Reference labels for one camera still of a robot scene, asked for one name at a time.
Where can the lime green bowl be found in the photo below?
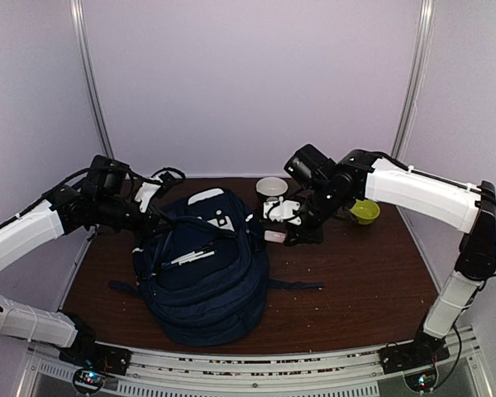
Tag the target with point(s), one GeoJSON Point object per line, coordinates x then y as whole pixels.
{"type": "Point", "coordinates": [365, 211]}

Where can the left aluminium frame post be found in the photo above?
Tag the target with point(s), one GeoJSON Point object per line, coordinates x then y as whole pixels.
{"type": "Point", "coordinates": [80, 29]}

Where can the white marker blue cap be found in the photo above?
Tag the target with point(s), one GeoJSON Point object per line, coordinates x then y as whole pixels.
{"type": "Point", "coordinates": [169, 265]}

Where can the front aluminium rail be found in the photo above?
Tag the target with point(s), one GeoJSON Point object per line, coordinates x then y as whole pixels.
{"type": "Point", "coordinates": [351, 372]}

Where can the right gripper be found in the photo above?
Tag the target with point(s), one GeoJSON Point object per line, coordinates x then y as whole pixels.
{"type": "Point", "coordinates": [301, 236]}

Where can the black and white bowl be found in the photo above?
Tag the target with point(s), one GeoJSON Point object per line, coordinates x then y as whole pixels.
{"type": "Point", "coordinates": [270, 188]}

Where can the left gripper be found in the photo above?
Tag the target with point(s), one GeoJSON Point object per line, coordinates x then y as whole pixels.
{"type": "Point", "coordinates": [150, 227]}

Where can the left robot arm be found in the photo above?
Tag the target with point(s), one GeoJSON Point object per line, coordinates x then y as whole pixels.
{"type": "Point", "coordinates": [107, 193]}

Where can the white marker red cap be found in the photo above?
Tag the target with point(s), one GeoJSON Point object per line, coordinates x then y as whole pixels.
{"type": "Point", "coordinates": [180, 258]}

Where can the small pink glue bottle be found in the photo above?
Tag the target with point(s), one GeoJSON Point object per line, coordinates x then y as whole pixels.
{"type": "Point", "coordinates": [273, 236]}

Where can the white marker dark cap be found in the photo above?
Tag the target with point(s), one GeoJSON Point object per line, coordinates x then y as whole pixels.
{"type": "Point", "coordinates": [197, 257]}

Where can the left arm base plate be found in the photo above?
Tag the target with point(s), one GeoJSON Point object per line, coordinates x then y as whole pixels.
{"type": "Point", "coordinates": [105, 359]}

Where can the right aluminium frame post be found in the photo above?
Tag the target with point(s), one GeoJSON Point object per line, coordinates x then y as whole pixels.
{"type": "Point", "coordinates": [415, 80]}

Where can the aluminium frame post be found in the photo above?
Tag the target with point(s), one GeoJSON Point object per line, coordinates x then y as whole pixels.
{"type": "Point", "coordinates": [80, 29]}
{"type": "Point", "coordinates": [415, 80]}

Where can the navy blue student backpack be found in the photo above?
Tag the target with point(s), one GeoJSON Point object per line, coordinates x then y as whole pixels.
{"type": "Point", "coordinates": [217, 299]}

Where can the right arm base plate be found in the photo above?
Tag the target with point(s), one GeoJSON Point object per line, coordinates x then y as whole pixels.
{"type": "Point", "coordinates": [409, 356]}

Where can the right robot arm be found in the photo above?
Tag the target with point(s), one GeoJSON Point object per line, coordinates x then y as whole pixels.
{"type": "Point", "coordinates": [373, 175]}

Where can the white marker black cap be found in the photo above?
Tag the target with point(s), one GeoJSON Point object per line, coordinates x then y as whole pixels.
{"type": "Point", "coordinates": [201, 250]}

